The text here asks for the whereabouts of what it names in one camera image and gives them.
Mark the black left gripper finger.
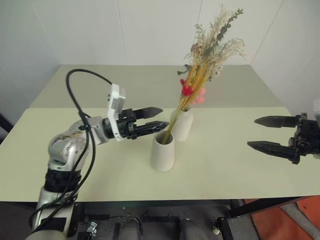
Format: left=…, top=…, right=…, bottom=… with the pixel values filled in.
left=136, top=120, right=171, bottom=137
left=134, top=106, right=164, bottom=120

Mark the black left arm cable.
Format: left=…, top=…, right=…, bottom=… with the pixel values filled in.
left=31, top=68, right=113, bottom=230

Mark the dark grey rounded shape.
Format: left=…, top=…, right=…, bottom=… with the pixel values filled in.
left=118, top=219, right=141, bottom=240

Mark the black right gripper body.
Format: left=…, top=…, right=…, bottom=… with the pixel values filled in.
left=288, top=112, right=320, bottom=165

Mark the white narrow-necked vase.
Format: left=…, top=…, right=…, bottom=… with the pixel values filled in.
left=169, top=105, right=194, bottom=142

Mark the dried bouquet with yellow stems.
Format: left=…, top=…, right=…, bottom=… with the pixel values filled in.
left=161, top=4, right=247, bottom=146

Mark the black table frame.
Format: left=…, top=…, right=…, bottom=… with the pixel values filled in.
left=67, top=196, right=305, bottom=240

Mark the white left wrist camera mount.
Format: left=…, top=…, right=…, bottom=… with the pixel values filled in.
left=106, top=83, right=127, bottom=142

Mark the silver metal latch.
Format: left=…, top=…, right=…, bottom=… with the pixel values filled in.
left=86, top=221, right=98, bottom=236

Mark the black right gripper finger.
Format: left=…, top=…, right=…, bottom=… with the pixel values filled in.
left=246, top=140, right=300, bottom=162
left=253, top=115, right=299, bottom=129

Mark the dried bouquet with red flowers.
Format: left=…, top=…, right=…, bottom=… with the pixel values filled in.
left=176, top=63, right=209, bottom=112

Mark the white straight-sided vase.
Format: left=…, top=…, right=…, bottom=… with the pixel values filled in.
left=149, top=130, right=176, bottom=173

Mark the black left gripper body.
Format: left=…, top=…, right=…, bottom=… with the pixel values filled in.
left=116, top=108, right=141, bottom=141

